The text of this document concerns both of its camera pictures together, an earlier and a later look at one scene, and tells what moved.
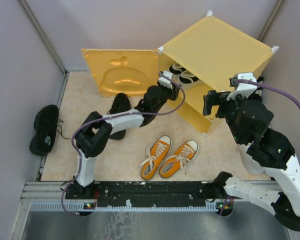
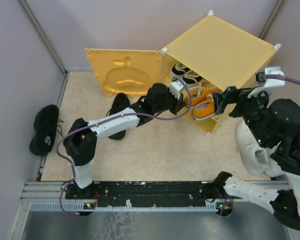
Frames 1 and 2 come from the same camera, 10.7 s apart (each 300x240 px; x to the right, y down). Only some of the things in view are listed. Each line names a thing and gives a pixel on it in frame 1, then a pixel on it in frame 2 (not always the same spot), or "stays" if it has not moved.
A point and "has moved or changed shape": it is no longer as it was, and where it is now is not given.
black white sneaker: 187,79 has moved or changed shape
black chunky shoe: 45,129 stays
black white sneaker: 175,69 has moved or changed shape
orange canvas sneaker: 185,152 → 204,109
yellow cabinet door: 127,71 stays
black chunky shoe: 121,103 stays
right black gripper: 213,98 → 229,95
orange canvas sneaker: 159,149 → 195,94
